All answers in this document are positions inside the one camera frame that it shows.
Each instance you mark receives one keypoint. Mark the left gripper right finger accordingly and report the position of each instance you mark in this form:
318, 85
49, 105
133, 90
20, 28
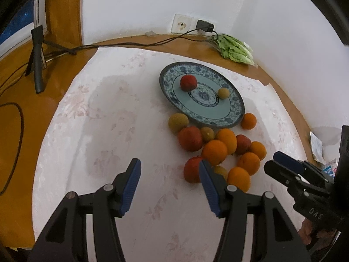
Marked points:
274, 236

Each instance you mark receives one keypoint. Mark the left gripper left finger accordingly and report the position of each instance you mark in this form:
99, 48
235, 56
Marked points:
64, 236

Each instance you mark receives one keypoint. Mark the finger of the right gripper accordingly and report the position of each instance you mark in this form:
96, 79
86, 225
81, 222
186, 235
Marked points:
307, 170
292, 181

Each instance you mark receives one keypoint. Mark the small orange edge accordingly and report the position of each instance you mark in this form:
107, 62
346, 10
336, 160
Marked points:
258, 149

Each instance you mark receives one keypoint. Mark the large front orange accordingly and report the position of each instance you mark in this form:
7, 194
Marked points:
240, 178

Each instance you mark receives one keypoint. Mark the large orange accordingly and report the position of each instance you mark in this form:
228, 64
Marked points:
240, 178
215, 152

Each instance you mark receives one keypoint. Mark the dark red apple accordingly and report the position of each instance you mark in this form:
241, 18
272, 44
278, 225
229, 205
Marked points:
243, 144

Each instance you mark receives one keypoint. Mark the small orange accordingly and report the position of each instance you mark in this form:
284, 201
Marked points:
249, 121

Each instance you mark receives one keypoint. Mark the yellow-green fruit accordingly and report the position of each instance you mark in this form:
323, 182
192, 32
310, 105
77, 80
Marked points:
177, 122
223, 93
221, 171

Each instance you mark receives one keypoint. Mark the oval orange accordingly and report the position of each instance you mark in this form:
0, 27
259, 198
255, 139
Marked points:
228, 137

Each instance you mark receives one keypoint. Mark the green-brown fruit pile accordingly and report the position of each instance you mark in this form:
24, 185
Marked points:
208, 134

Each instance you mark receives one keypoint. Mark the red apple pile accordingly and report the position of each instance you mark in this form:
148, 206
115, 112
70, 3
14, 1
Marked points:
191, 170
190, 139

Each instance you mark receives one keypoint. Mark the red apple with stem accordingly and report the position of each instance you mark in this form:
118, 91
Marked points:
188, 82

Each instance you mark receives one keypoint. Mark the person's right hand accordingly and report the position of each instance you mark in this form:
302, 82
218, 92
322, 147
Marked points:
306, 233

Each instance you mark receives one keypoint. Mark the white paper packet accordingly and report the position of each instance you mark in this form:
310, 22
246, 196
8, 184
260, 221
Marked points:
316, 148

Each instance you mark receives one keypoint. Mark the blue white tissue pack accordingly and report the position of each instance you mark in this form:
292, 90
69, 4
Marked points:
330, 168

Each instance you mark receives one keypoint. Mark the blue patterned ceramic plate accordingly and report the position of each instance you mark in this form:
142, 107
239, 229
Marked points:
202, 105

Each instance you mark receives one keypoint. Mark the white floral tablecloth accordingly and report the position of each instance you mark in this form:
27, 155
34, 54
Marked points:
115, 111

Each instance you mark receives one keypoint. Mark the bagged green lettuce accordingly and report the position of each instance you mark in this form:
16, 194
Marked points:
233, 49

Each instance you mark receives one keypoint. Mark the black power adapter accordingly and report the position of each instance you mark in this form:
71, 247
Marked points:
205, 26

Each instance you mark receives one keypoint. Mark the black tripod stand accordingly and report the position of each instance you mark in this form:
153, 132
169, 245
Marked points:
37, 60

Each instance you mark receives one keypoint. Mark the small grey block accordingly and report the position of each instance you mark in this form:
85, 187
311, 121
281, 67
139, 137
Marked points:
150, 34

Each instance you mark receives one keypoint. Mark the white wall socket panel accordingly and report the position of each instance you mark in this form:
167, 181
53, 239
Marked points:
182, 23

